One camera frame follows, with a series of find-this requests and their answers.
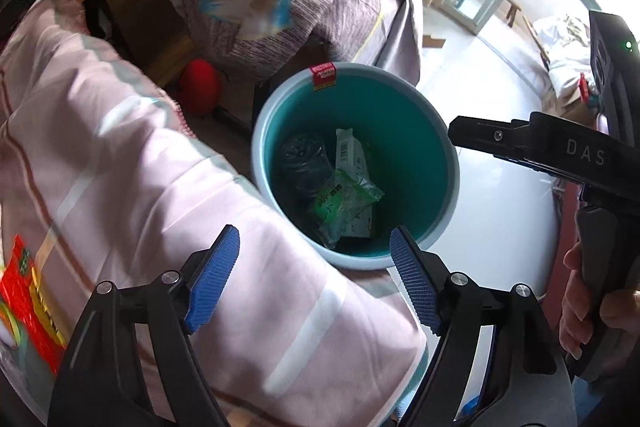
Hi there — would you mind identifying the white paper packet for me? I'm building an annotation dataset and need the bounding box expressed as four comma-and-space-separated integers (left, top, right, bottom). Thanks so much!
339, 201, 377, 239

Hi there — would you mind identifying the red round plush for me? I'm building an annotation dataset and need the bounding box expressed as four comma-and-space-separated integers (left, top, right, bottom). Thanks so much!
172, 59, 224, 116

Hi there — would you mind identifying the small wooden stool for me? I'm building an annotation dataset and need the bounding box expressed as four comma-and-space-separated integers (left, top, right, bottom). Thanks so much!
504, 0, 524, 28

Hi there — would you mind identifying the clear plastic bottle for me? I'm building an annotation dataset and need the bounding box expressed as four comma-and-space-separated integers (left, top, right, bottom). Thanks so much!
279, 133, 337, 210

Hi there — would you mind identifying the wooden cabinet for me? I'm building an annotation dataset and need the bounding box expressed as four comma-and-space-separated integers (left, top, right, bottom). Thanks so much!
75, 0, 202, 94

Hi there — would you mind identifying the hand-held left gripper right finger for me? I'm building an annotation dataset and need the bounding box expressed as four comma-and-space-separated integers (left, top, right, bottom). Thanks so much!
389, 225, 576, 427

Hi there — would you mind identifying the green plastic packet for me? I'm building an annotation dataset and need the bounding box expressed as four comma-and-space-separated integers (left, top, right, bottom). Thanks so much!
306, 169, 386, 249

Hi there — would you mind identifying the white cloth pile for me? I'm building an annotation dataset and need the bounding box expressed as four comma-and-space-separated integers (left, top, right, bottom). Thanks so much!
531, 13, 599, 104

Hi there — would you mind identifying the person's right hand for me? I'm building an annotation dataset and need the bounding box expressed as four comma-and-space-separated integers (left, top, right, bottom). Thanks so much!
559, 241, 640, 360

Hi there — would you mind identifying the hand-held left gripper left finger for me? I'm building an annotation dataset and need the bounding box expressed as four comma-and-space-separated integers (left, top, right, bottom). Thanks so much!
47, 224, 241, 427

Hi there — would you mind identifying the red snack packet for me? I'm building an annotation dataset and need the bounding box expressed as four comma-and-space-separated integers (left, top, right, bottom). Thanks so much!
0, 234, 69, 376

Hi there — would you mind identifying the pink striped bed sheet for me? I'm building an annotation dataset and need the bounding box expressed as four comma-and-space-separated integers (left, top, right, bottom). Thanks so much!
0, 0, 429, 427

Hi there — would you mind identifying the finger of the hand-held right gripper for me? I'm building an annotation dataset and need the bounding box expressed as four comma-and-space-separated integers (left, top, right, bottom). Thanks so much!
447, 115, 535, 168

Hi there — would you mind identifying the teal plastic bucket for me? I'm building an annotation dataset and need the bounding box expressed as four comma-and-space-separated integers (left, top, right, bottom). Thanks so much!
250, 63, 461, 270

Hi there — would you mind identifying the white barcode wrapper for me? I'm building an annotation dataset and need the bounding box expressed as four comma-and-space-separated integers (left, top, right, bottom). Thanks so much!
334, 128, 375, 188

